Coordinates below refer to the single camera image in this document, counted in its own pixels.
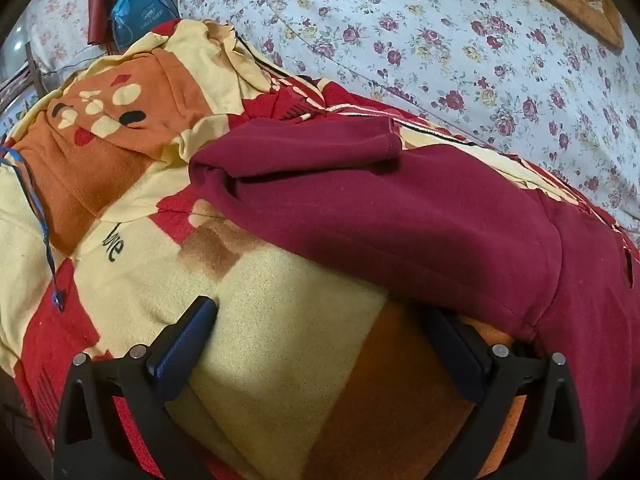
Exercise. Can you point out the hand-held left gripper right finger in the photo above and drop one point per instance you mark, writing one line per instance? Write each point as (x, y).
(460, 355)

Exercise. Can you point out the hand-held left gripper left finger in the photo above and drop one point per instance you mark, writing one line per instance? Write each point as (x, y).
(187, 345)

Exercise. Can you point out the maroon fleece garment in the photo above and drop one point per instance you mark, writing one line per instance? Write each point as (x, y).
(375, 210)

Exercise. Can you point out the red yellow orange printed blanket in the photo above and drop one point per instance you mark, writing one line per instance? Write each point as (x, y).
(280, 300)

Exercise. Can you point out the white floral quilt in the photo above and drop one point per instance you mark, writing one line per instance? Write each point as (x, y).
(400, 35)

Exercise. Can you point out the blue plastic bag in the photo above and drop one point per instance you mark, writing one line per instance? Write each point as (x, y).
(140, 10)

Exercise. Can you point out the white floral pillow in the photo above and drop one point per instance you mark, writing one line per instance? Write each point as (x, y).
(55, 20)

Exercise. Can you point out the dark red cloth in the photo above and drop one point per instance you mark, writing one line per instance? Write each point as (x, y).
(100, 0)

